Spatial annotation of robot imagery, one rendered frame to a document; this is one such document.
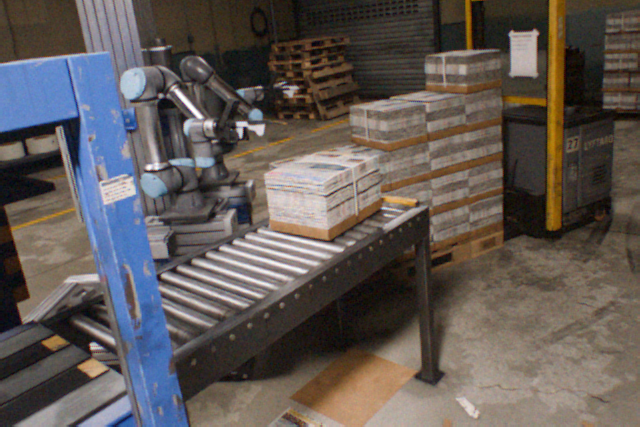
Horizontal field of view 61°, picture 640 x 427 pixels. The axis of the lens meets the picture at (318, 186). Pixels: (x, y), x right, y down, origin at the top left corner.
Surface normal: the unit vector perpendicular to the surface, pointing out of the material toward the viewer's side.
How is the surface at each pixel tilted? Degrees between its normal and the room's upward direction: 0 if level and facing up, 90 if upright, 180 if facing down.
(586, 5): 90
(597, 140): 90
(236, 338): 90
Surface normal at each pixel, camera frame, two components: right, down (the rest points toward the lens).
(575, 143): 0.47, 0.20
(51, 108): 0.76, 0.11
